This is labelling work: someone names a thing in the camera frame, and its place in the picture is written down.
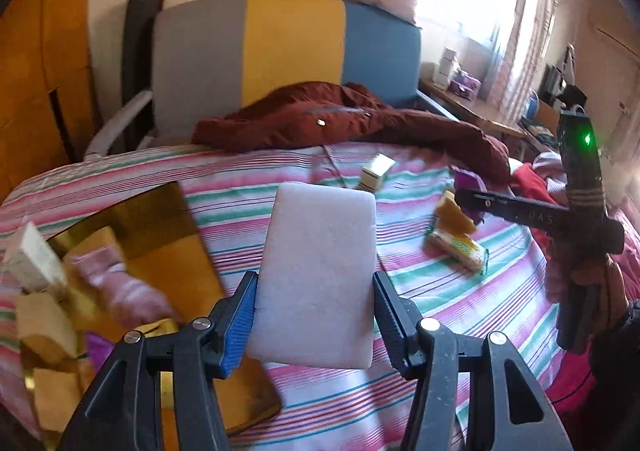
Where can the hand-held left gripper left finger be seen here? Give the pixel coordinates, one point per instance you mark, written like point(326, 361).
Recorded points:
point(240, 326)

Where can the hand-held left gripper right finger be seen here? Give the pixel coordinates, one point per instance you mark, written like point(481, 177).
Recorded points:
point(390, 326)

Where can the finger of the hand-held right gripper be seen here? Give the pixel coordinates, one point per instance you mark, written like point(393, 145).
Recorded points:
point(510, 208)

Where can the white foam block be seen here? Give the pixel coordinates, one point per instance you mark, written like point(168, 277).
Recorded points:
point(315, 281)

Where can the pink sock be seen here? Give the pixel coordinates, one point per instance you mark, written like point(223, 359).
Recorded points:
point(130, 291)

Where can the shiny gold tray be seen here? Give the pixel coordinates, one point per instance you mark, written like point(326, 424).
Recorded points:
point(160, 241)

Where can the person's right forearm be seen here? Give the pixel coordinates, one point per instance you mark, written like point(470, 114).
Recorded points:
point(617, 356)

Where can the person's right hand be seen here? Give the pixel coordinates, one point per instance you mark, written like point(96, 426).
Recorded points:
point(612, 291)

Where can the purple wrapper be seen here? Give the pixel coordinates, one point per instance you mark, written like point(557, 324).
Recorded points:
point(467, 178)
point(100, 351)

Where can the green-edged cracker packet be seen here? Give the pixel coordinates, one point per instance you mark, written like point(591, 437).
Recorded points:
point(457, 246)

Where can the wooden desk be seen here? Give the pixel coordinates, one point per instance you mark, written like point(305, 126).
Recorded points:
point(480, 113)

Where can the purple patterned bag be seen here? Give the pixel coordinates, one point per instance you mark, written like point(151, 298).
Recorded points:
point(465, 83)

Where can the small cream box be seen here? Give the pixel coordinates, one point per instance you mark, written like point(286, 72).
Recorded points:
point(377, 171)
point(30, 256)

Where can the white box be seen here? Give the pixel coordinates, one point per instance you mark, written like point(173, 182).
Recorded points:
point(447, 68)

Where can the brown jacket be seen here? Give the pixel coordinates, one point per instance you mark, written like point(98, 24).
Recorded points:
point(300, 121)

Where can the grey yellow blue chair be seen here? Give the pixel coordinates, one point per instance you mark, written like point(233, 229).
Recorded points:
point(295, 46)

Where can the orange wooden cabinet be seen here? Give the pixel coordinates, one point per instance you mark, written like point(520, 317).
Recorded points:
point(40, 56)

